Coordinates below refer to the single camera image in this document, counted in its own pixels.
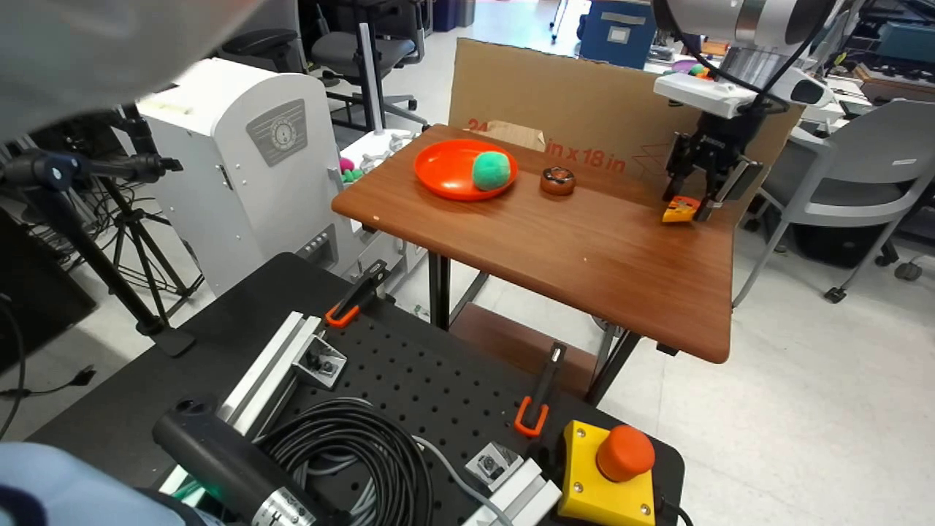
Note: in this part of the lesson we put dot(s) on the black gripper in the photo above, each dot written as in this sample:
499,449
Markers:
721,136

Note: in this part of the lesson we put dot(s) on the fake pizza slice toy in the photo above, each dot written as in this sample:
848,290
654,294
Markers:
681,209

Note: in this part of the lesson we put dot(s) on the brown toy donut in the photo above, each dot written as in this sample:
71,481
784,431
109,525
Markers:
557,183

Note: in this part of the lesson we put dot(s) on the brown cardboard box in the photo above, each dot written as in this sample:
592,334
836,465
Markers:
573,107

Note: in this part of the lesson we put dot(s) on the grey office chair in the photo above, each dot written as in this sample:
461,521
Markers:
857,164

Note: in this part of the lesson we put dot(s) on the blue storage box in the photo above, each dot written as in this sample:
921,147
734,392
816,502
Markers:
616,31

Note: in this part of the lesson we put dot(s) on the black table leg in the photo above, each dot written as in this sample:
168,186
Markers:
440,288
611,366

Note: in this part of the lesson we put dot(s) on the green fuzzy ball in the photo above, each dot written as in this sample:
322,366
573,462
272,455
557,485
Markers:
493,170

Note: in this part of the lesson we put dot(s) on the wooden table base shelf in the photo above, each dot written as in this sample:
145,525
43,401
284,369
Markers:
515,347

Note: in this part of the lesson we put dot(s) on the orange plastic plate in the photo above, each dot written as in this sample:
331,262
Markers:
450,170

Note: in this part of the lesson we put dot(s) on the orange black bar clamp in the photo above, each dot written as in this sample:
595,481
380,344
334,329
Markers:
535,396
353,296

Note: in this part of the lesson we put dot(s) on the yellow emergency stop box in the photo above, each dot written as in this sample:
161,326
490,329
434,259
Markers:
604,484

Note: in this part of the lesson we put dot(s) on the white plastic container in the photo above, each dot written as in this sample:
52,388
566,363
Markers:
376,151

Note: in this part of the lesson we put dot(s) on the black perforated breadboard table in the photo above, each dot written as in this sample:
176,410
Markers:
411,361

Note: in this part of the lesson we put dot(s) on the black office chair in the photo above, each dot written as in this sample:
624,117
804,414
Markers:
367,47

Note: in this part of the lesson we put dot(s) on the white grey machine cabinet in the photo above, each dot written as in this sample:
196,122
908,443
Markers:
244,164

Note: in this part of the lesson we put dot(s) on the grey blurred foreground object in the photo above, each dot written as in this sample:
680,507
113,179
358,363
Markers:
88,47

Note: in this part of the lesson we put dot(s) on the light blue fabric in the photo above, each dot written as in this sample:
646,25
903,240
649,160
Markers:
68,485

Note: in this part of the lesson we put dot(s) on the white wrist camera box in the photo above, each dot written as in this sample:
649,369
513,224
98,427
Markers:
702,95

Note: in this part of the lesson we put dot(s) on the metal corner bracket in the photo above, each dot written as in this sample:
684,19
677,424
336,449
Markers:
493,465
322,363

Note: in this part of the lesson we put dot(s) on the aluminium extrusion rail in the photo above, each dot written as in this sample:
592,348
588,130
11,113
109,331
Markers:
268,376
513,493

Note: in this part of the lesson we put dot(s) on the black camera tripod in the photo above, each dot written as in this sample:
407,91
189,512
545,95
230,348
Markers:
88,224

